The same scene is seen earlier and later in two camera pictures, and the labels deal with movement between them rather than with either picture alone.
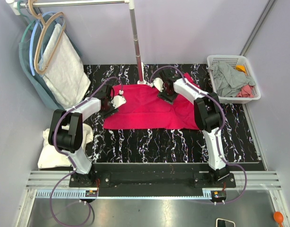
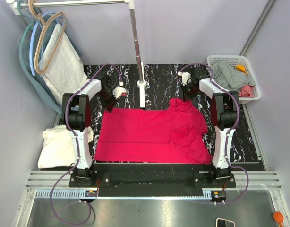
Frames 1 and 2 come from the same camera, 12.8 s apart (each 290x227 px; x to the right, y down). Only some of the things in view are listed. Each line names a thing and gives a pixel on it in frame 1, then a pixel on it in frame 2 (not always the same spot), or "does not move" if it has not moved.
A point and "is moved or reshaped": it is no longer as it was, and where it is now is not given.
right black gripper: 167,96 to 188,92
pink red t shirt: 144,109 is moved or reshaped
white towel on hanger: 66,79 does not move
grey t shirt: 227,80 does not move
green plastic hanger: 30,26 does not move
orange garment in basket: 241,68 does not move
